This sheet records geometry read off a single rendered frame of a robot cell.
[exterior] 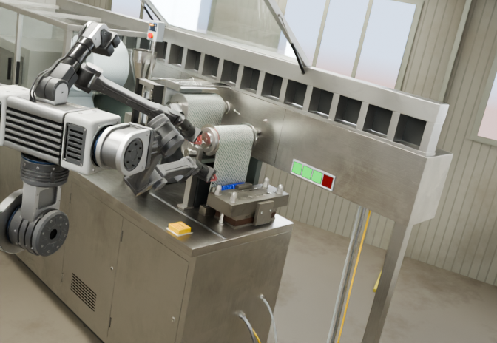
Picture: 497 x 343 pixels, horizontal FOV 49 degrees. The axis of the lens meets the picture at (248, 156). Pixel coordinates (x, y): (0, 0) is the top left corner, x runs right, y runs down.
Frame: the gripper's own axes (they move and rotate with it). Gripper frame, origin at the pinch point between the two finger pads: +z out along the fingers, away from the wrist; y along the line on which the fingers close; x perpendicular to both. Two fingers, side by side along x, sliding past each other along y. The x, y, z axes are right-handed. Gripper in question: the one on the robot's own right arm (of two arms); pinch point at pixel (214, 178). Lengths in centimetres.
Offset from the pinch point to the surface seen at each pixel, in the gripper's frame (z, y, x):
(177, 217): -7.3, -1.3, -24.1
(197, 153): -10.4, -8.3, 6.0
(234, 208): -1.4, 19.9, -7.7
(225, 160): 0.0, 0.3, 10.0
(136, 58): -18, -76, 36
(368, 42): 176, -82, 172
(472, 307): 258, 66, 21
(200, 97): -8.4, -27.8, 31.8
